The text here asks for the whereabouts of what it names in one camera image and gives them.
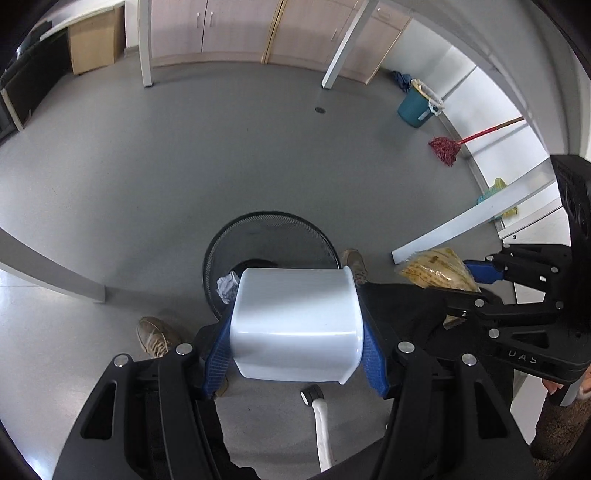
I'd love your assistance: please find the light brown storage box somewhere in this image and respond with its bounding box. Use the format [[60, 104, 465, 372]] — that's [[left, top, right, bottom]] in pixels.
[[68, 7, 126, 75]]

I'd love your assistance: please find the yellow green cloth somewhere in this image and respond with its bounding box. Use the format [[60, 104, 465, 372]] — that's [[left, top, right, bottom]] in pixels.
[[475, 178, 519, 219]]

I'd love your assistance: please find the black mesh wastebasket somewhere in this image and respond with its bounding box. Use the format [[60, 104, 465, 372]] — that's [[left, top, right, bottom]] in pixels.
[[203, 211, 340, 321]]

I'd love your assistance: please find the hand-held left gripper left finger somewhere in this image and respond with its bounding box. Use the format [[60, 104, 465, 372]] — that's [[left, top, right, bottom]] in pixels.
[[52, 318, 234, 480]]

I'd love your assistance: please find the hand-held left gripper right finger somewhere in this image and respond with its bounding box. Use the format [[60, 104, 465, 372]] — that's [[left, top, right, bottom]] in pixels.
[[360, 302, 540, 480]]

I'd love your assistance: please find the white paper ball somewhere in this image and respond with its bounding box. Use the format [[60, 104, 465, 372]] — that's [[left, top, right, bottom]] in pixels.
[[216, 272, 241, 305]]

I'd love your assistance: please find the person's right hand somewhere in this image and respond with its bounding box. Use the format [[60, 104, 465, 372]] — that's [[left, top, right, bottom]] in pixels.
[[541, 369, 591, 397]]

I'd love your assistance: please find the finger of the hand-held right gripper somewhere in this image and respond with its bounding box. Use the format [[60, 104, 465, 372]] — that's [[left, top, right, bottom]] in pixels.
[[444, 295, 572, 340], [463, 244, 573, 303]]

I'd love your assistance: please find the light wood low cabinet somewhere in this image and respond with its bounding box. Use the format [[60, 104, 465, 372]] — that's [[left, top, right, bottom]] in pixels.
[[150, 0, 411, 86]]

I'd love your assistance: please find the person's right forearm brown sleeve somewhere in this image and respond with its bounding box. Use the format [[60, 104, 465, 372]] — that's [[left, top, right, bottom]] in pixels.
[[530, 392, 591, 462]]

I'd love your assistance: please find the white plastic container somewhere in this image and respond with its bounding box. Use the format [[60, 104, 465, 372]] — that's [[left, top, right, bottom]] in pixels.
[[229, 268, 365, 385]]

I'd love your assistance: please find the red mop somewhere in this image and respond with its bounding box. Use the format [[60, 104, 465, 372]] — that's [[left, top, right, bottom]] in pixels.
[[428, 117, 526, 166]]

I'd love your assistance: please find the yellow checkered snack bag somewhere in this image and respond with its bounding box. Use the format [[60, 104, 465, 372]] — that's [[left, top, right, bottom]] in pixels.
[[398, 247, 481, 329]]

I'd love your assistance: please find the beige left shoe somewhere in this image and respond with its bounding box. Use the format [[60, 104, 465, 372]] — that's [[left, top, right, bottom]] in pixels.
[[136, 316, 183, 358]]

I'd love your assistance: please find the black leather sofa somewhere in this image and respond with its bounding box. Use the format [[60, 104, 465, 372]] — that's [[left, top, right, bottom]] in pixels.
[[0, 32, 70, 139]]

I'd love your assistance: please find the teal bucket with yellow liner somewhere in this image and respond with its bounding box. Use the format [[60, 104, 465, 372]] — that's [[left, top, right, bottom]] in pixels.
[[398, 79, 446, 129]]

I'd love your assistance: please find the white chair leg with caster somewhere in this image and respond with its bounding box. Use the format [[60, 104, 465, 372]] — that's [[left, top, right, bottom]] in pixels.
[[300, 385, 334, 472]]

